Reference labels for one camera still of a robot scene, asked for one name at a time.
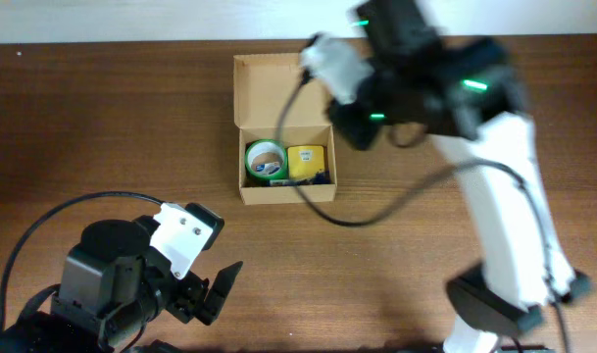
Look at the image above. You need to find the blue white staples box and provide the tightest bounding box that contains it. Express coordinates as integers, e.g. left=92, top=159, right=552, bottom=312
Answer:
left=254, top=162, right=281, bottom=177

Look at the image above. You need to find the green tape roll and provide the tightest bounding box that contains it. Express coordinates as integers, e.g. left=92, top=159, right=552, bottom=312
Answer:
left=244, top=139, right=289, bottom=182

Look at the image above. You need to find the blue ballpoint pen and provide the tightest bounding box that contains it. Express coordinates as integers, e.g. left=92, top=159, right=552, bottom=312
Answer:
left=297, top=171, right=331, bottom=185

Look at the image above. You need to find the yellow sticky note pad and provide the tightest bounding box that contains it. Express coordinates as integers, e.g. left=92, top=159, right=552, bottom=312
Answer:
left=287, top=145, right=325, bottom=180

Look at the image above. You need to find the brown cardboard box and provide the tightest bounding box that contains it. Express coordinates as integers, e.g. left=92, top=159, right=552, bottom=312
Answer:
left=233, top=54, right=337, bottom=205

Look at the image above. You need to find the blue white marker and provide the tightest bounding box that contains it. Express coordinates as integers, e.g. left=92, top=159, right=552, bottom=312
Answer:
left=266, top=178, right=311, bottom=187

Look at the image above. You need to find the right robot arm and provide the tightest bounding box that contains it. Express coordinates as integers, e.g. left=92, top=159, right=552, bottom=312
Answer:
left=320, top=1, right=590, bottom=352

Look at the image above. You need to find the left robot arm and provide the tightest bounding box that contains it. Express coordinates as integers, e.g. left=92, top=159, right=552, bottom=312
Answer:
left=0, top=203, right=243, bottom=352

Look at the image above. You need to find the right black cable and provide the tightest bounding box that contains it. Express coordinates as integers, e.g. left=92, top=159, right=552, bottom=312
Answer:
left=275, top=71, right=573, bottom=353

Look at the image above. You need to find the black cable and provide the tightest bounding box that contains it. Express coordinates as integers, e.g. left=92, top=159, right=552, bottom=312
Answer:
left=0, top=190, right=167, bottom=339
left=275, top=71, right=573, bottom=353

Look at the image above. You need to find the left black cable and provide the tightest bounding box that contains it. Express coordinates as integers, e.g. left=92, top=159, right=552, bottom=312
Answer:
left=0, top=190, right=167, bottom=339

